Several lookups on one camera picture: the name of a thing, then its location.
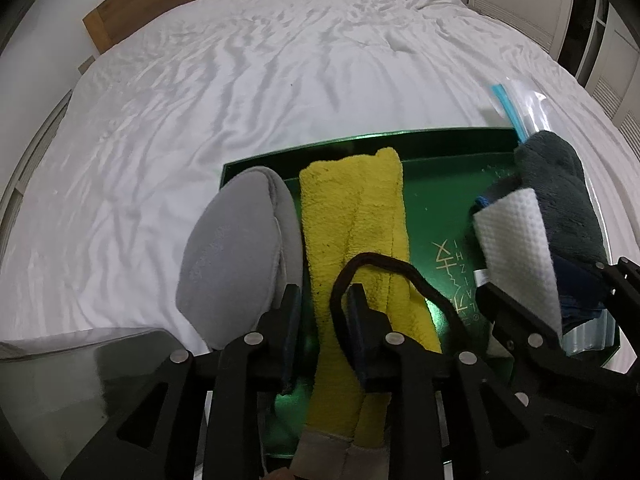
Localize clear zip bag blue strip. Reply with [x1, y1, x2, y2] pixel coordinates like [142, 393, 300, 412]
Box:
[489, 77, 621, 358]

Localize green box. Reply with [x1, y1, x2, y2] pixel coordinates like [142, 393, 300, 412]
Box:
[218, 127, 621, 461]

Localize white waffle cloth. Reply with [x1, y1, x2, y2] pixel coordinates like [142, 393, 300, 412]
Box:
[472, 187, 563, 336]

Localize wooden headboard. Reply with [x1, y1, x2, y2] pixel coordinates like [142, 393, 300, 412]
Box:
[82, 0, 411, 55]

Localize dark green plush towel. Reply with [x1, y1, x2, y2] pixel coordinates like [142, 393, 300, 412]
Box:
[514, 131, 608, 266]

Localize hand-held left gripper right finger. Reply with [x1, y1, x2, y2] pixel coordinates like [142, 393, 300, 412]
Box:
[347, 282, 546, 480]

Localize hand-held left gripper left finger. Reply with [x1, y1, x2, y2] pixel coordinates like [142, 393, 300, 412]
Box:
[60, 284, 303, 480]

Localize glossy grey box lid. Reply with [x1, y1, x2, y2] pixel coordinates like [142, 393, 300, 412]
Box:
[0, 327, 181, 480]

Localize navy cloth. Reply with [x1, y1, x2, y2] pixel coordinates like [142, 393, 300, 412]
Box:
[554, 259, 608, 323]

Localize grey felt slipper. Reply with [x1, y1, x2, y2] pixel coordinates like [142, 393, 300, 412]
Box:
[176, 166, 288, 353]
[267, 167, 305, 311]

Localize black strap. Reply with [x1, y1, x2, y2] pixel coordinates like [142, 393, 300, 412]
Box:
[329, 252, 473, 361]

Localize yellow towel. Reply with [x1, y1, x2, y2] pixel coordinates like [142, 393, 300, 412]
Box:
[298, 147, 443, 480]

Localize white bed sheet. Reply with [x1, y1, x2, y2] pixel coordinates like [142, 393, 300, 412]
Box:
[0, 0, 640, 376]

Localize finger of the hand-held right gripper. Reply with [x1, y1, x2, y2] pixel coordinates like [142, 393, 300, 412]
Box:
[475, 282, 640, 480]
[595, 256, 640, 391]

